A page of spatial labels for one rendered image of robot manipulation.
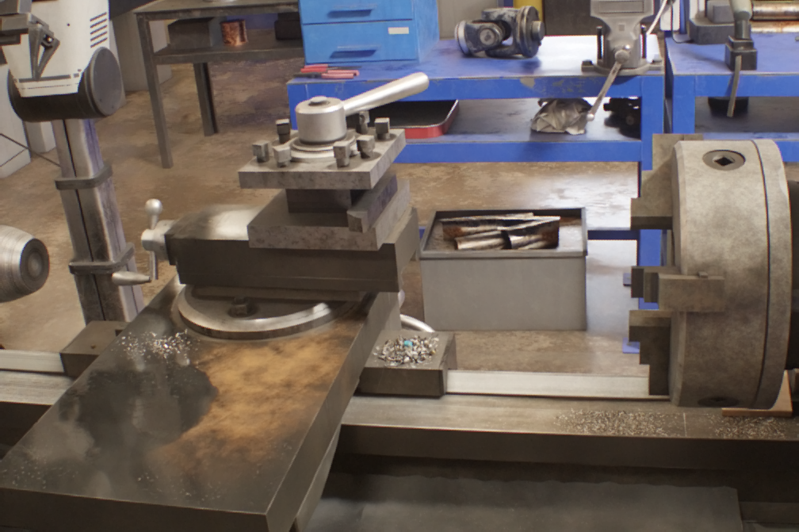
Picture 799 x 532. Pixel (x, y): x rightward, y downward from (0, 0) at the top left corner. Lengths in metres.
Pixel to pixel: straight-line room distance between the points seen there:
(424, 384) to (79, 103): 1.18
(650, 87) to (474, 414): 1.62
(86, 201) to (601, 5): 1.35
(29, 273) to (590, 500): 0.71
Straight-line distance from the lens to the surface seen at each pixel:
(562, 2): 6.37
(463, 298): 3.03
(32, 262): 1.11
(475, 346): 2.99
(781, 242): 0.80
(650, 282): 0.81
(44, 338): 3.51
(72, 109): 2.15
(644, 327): 0.94
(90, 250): 2.29
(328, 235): 1.14
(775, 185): 0.83
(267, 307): 1.22
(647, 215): 0.93
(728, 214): 0.81
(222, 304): 1.25
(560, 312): 3.03
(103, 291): 2.30
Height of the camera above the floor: 1.48
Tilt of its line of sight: 24 degrees down
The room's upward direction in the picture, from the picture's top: 5 degrees counter-clockwise
